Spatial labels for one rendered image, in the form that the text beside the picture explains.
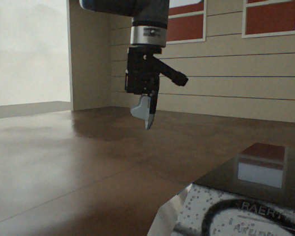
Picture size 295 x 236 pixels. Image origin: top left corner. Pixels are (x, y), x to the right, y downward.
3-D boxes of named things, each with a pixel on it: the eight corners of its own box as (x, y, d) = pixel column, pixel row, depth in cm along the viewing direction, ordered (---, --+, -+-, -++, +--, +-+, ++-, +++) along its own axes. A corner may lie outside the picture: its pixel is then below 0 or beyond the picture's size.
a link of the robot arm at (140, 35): (163, 32, 72) (171, 28, 63) (161, 51, 73) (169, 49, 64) (130, 29, 71) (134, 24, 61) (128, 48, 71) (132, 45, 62)
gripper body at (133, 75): (124, 92, 73) (127, 47, 71) (155, 94, 74) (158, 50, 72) (126, 95, 66) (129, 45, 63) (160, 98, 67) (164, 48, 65)
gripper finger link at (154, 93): (146, 111, 71) (149, 78, 70) (153, 112, 72) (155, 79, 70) (149, 114, 67) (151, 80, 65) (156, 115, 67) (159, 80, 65)
